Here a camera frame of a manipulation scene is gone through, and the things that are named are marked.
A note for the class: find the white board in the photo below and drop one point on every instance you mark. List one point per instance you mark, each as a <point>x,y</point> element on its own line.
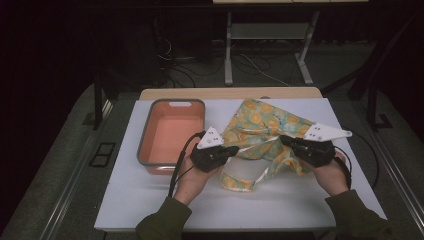
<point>253,206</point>

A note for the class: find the grey metal stand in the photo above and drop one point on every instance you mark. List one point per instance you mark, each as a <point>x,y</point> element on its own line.
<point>268,31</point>

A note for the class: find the black floor outlet plate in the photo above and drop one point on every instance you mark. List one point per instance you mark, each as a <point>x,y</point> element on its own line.
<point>102,154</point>

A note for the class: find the orange basin with grey rim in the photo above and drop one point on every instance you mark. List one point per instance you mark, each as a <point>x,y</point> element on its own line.
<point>166,133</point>

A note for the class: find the aluminium rail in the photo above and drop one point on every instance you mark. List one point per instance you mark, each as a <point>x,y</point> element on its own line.
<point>400,180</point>
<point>70,186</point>

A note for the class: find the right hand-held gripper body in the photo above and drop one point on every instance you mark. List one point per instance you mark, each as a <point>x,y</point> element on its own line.
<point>316,151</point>

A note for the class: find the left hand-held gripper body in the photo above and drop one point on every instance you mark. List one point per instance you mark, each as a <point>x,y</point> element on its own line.
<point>209,156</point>

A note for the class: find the black angled stand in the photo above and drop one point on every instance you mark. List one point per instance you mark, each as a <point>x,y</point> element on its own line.
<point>373,110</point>

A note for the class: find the black post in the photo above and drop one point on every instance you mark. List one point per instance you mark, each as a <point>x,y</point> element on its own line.
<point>97,103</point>

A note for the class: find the person's left hand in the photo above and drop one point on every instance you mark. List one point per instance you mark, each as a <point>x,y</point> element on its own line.
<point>191,183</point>

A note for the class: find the wooden table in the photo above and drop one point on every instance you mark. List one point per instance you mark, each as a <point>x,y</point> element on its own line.
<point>230,93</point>

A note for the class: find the person's right hand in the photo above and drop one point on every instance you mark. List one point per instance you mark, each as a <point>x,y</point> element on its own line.
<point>333,176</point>

